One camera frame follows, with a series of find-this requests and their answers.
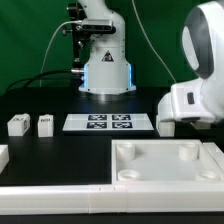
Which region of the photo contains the white square table top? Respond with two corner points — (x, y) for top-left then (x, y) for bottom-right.
(111, 140), (224, 184)

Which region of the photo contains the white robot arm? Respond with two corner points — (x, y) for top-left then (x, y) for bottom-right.
(77, 0), (224, 123)

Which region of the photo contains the white right fence piece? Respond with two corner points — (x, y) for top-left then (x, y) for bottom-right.
(204, 142), (224, 171)

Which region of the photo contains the white fence piece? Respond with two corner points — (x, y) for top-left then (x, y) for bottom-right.
(0, 145), (9, 174)
(204, 142), (224, 171)

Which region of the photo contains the white left fence piece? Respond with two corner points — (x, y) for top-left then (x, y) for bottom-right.
(0, 145), (9, 174)

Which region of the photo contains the white marker base plate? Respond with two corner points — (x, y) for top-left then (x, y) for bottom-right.
(63, 113), (154, 132)

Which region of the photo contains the grey camera on mount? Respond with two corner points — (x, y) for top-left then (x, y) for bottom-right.
(76, 19), (116, 34)

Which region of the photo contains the black cable bundle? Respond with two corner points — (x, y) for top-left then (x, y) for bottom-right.
(5, 68), (84, 94)

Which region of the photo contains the white cable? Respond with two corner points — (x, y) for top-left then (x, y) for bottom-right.
(39, 19), (83, 88)

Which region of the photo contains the white front fence rail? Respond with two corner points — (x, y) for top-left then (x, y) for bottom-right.
(0, 182), (224, 215)

